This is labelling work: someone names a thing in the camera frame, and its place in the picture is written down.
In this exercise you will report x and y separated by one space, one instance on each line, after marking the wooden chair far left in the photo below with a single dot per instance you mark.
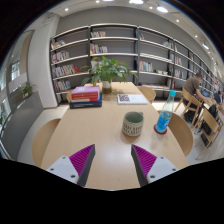
69 96

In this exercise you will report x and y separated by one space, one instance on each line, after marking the wooden chair with bag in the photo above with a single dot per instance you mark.
198 126

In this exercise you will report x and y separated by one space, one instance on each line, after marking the dark blue thick book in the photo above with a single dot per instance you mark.
97 103

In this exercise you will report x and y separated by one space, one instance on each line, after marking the seated man brown shirt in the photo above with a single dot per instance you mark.
192 86

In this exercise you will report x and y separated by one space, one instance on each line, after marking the red round coaster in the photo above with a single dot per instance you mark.
161 133

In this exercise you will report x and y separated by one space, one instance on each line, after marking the wooden chair near left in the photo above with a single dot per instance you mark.
42 139

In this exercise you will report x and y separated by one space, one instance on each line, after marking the red book stack top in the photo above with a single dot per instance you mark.
86 92

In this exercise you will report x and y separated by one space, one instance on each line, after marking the clear water bottle blue label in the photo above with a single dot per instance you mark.
166 112

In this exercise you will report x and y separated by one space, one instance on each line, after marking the large grey bookshelf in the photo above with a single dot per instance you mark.
155 59

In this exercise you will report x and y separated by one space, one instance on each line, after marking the green potted plant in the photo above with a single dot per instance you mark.
104 70

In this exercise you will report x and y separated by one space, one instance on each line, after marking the wooden chair behind man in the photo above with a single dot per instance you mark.
192 104

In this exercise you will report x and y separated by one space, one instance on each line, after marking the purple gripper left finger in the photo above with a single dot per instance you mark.
76 167

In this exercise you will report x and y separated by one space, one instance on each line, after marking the wooden chair far right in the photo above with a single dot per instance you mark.
148 92

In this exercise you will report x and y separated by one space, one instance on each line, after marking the wooden chair near right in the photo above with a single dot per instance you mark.
178 141

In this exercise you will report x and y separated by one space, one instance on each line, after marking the white open magazine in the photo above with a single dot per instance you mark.
131 99

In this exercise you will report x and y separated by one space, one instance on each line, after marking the small plant on ledge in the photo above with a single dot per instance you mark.
27 90

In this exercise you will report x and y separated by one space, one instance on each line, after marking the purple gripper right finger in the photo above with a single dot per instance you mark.
150 168

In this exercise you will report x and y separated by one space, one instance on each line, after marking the patterned ceramic mug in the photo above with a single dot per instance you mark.
133 123

